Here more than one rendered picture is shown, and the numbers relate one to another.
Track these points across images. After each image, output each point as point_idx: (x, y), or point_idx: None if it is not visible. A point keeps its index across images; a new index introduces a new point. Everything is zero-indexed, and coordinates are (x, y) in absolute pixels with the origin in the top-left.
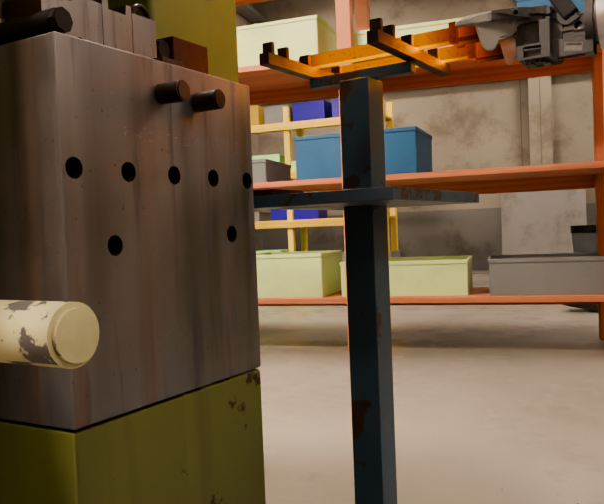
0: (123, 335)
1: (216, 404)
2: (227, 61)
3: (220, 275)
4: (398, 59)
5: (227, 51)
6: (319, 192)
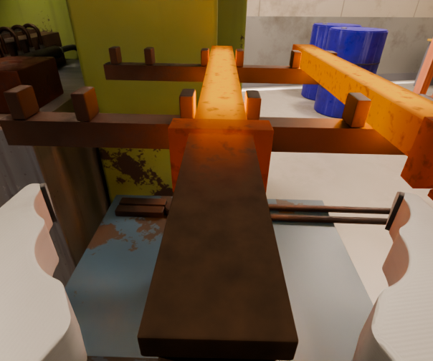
0: None
1: None
2: (193, 29)
3: None
4: (335, 78)
5: (193, 16)
6: (78, 263)
